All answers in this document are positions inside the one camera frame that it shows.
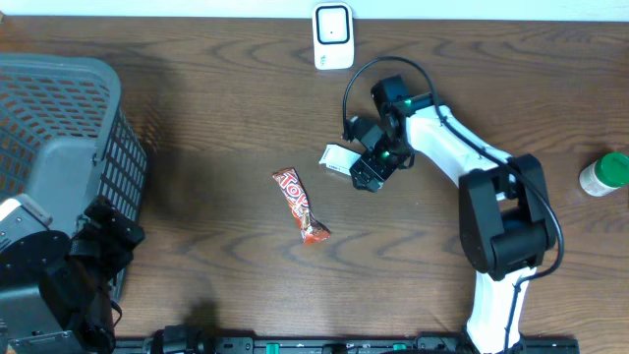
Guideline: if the white barcode scanner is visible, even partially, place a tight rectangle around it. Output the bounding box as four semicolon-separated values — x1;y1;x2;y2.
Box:
312;2;355;71

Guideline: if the black camera cable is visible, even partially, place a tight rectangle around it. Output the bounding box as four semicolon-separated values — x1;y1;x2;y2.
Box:
341;55;565;354

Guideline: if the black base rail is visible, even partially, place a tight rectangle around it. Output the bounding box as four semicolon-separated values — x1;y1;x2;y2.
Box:
112;324;581;354

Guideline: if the grey plastic shopping basket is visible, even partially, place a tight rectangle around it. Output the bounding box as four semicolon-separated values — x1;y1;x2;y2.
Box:
0;52;148;301

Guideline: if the white green toothpaste box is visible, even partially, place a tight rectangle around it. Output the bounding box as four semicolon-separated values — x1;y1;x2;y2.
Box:
318;144;361;176

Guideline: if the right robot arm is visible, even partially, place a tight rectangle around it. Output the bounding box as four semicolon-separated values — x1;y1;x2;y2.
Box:
346;76;557;353

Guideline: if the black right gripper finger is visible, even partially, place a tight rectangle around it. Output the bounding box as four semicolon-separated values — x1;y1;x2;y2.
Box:
352;171;385;193
350;151;380;180

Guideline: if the green lid jar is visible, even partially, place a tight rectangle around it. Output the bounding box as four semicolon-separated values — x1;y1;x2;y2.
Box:
579;152;628;197

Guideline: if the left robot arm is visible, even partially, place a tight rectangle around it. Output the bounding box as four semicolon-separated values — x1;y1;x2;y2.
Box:
1;194;144;353

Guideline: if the orange chocolate bar wrapper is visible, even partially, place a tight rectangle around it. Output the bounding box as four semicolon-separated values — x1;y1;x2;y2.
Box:
272;168;330;245

